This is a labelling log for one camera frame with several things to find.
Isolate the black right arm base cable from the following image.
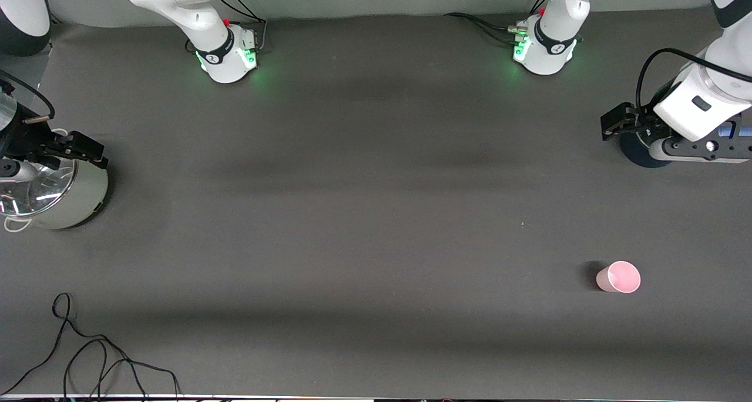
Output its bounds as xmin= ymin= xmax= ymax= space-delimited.
xmin=216 ymin=0 xmax=268 ymax=53

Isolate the black right arm wrist cable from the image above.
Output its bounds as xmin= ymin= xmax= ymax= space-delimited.
xmin=0 ymin=69 xmax=57 ymax=125

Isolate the pink cup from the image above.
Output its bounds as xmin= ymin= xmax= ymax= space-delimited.
xmin=596 ymin=260 xmax=642 ymax=294

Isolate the glass lid with steel rim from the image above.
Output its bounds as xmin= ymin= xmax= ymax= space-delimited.
xmin=0 ymin=154 xmax=78 ymax=218

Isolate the dark grey table cover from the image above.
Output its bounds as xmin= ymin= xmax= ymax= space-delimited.
xmin=0 ymin=5 xmax=752 ymax=398

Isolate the dark blue saucepan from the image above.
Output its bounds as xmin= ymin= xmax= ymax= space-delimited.
xmin=620 ymin=122 xmax=752 ymax=169

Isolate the thin black loose cable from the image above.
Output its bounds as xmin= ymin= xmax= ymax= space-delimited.
xmin=0 ymin=292 xmax=180 ymax=398

